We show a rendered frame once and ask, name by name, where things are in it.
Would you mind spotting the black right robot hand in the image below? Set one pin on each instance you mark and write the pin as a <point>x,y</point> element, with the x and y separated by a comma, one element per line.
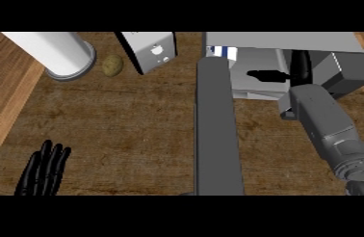
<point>299,70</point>

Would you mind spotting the white toaster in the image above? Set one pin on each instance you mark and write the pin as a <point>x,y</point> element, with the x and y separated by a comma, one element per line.
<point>153,51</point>

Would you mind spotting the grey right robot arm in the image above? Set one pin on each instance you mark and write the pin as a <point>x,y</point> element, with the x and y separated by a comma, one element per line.
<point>327,128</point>

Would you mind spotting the white cylindrical canister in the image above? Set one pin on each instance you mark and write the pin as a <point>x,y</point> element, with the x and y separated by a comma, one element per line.
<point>56,51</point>

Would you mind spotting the brown potato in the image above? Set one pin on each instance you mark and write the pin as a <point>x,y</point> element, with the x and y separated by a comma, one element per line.
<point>112,65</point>

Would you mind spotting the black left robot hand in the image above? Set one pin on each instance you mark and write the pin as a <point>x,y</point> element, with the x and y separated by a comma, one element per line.
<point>44,173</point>

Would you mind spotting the white and blue milk carton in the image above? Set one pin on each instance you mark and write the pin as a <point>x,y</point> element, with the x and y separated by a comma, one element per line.
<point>227,51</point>

